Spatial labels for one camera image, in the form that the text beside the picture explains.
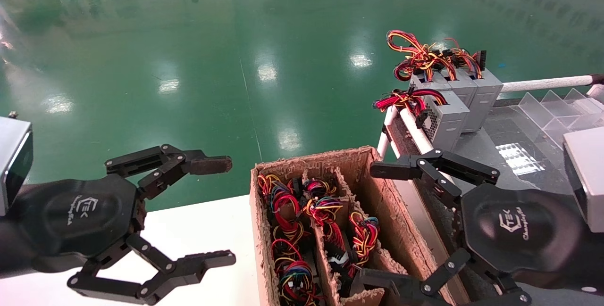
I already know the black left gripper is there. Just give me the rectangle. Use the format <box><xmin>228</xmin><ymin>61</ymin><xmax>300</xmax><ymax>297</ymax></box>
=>
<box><xmin>9</xmin><ymin>144</ymin><xmax>236</xmax><ymax>306</ymax></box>

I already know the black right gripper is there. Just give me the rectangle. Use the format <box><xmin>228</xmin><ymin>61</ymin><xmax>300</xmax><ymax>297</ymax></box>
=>
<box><xmin>352</xmin><ymin>149</ymin><xmax>586</xmax><ymax>306</ymax></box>

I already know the brown cardboard box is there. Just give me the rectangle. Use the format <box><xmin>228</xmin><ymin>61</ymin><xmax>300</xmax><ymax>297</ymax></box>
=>
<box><xmin>249</xmin><ymin>146</ymin><xmax>472</xmax><ymax>306</ymax></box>

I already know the short white leg pipe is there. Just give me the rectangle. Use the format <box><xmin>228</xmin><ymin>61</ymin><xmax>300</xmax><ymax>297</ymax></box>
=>
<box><xmin>377</xmin><ymin>107</ymin><xmax>399</xmax><ymax>158</ymax></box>

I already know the clear acrylic divider organizer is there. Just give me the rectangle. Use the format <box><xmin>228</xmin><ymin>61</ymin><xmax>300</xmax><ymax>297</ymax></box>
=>
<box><xmin>512</xmin><ymin>88</ymin><xmax>604</xmax><ymax>149</ymax></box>

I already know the white crossbar pipe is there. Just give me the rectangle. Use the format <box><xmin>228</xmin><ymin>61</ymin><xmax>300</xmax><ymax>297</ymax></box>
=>
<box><xmin>500</xmin><ymin>75</ymin><xmax>596</xmax><ymax>93</ymax></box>

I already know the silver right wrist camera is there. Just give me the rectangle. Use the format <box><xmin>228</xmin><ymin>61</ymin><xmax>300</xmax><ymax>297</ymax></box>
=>
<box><xmin>563</xmin><ymin>127</ymin><xmax>604</xmax><ymax>233</ymax></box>

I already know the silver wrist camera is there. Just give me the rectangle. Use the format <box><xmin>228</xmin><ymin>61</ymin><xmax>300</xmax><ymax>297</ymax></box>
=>
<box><xmin>0</xmin><ymin>112</ymin><xmax>34</xmax><ymax>216</ymax></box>
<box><xmin>563</xmin><ymin>127</ymin><xmax>604</xmax><ymax>233</ymax></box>

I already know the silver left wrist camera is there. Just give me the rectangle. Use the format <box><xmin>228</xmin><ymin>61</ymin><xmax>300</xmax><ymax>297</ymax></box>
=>
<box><xmin>0</xmin><ymin>112</ymin><xmax>34</xmax><ymax>216</ymax></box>

